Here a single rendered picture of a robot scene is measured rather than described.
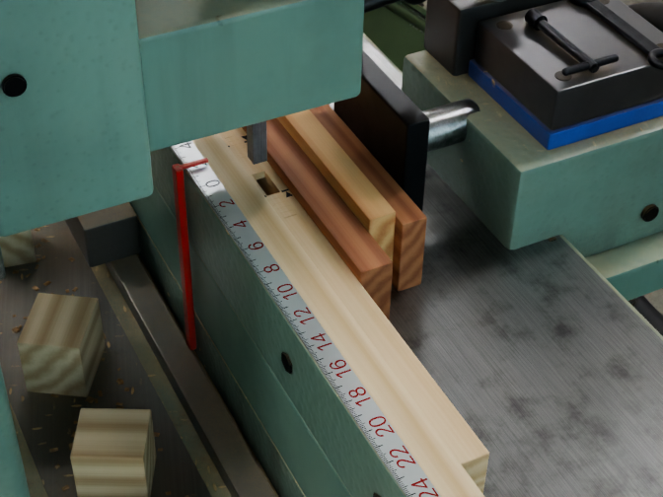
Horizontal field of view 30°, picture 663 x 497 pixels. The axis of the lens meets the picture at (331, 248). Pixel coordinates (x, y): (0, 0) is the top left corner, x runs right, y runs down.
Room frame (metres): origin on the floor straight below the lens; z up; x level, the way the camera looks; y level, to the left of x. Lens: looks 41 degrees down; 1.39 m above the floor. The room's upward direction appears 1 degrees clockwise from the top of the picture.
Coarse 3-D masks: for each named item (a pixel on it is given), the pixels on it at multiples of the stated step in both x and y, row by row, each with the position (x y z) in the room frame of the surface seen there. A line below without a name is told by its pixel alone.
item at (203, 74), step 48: (144, 0) 0.56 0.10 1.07; (192, 0) 0.56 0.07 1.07; (240, 0) 0.56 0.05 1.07; (288, 0) 0.56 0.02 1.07; (336, 0) 0.57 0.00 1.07; (144, 48) 0.52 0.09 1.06; (192, 48) 0.53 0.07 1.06; (240, 48) 0.54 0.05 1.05; (288, 48) 0.56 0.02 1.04; (336, 48) 0.57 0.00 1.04; (192, 96) 0.53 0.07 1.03; (240, 96) 0.54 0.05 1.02; (288, 96) 0.56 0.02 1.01; (336, 96) 0.57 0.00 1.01
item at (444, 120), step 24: (384, 72) 0.61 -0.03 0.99; (360, 96) 0.61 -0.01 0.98; (384, 96) 0.59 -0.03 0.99; (360, 120) 0.61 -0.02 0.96; (384, 120) 0.58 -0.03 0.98; (408, 120) 0.56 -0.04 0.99; (432, 120) 0.61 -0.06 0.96; (456, 120) 0.62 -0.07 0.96; (384, 144) 0.58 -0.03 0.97; (408, 144) 0.56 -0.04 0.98; (432, 144) 0.60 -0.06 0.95; (384, 168) 0.58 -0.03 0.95; (408, 168) 0.56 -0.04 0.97; (408, 192) 0.56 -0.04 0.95
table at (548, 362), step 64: (384, 64) 0.77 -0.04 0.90; (448, 192) 0.62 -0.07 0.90; (192, 256) 0.56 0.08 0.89; (448, 256) 0.56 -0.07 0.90; (512, 256) 0.56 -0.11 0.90; (576, 256) 0.56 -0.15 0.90; (640, 256) 0.60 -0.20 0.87; (448, 320) 0.50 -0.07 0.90; (512, 320) 0.50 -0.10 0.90; (576, 320) 0.51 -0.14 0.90; (640, 320) 0.51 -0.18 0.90; (256, 384) 0.48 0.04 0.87; (448, 384) 0.45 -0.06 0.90; (512, 384) 0.46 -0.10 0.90; (576, 384) 0.46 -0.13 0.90; (640, 384) 0.46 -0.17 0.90; (320, 448) 0.41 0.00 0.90; (512, 448) 0.41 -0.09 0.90; (576, 448) 0.41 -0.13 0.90; (640, 448) 0.41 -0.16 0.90
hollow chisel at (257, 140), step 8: (248, 128) 0.58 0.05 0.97; (256, 128) 0.58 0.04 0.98; (264, 128) 0.58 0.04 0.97; (248, 136) 0.58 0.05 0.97; (256, 136) 0.58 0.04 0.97; (264, 136) 0.58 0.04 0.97; (248, 144) 0.59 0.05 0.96; (256, 144) 0.58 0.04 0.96; (264, 144) 0.58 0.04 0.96; (248, 152) 0.59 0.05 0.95; (256, 152) 0.58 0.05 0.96; (264, 152) 0.58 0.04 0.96; (256, 160) 0.58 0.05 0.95; (264, 160) 0.58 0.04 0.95
